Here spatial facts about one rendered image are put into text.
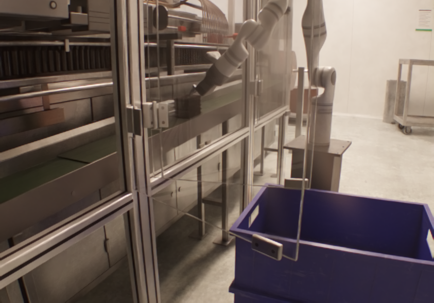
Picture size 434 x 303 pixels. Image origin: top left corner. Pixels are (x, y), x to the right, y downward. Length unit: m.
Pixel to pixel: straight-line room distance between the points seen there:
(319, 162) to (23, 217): 1.09
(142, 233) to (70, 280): 0.42
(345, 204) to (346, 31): 4.53
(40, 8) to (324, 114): 1.08
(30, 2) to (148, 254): 0.69
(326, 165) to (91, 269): 0.99
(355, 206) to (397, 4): 4.64
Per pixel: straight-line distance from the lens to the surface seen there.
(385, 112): 5.33
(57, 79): 0.91
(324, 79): 1.38
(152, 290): 1.03
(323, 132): 1.42
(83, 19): 0.93
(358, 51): 5.59
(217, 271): 1.52
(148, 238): 0.93
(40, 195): 0.73
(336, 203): 1.29
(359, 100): 5.63
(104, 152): 0.91
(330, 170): 1.39
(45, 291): 1.18
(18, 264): 0.65
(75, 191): 0.79
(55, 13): 0.87
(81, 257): 1.24
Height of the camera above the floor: 0.91
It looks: 14 degrees down
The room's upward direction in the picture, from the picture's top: straight up
